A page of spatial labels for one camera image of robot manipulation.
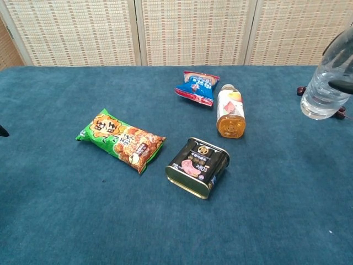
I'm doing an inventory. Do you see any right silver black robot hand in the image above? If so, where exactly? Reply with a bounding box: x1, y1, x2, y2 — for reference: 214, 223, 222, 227
322, 26, 353, 94

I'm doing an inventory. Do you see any transparent water bottle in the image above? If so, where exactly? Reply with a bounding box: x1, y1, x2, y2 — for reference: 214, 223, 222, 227
299, 26, 353, 120

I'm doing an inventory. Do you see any orange juice bottle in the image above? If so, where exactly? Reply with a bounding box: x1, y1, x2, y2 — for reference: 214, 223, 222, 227
216, 83, 247, 139

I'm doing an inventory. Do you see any dark red grape bunch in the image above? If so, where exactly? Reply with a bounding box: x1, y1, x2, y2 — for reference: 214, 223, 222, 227
296, 86, 352, 120

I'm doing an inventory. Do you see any beige woven screen panel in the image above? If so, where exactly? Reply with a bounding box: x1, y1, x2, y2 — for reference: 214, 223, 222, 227
135, 0, 256, 67
244, 0, 353, 66
0, 0, 142, 67

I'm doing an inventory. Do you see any brown woven screen panel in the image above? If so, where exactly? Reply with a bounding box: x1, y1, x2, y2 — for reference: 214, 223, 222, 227
0, 16, 25, 71

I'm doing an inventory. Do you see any blue carpet table cover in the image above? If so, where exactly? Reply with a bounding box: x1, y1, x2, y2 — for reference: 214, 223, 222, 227
0, 65, 353, 265

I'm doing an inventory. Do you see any green snack bag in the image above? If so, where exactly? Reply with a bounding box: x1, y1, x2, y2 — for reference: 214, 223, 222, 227
74, 108, 167, 175

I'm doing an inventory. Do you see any blue snack bag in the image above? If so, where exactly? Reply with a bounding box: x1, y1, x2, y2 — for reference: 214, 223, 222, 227
174, 70, 221, 107

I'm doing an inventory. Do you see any black luncheon meat can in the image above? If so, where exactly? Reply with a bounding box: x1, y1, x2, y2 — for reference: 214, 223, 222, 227
165, 137, 231, 200

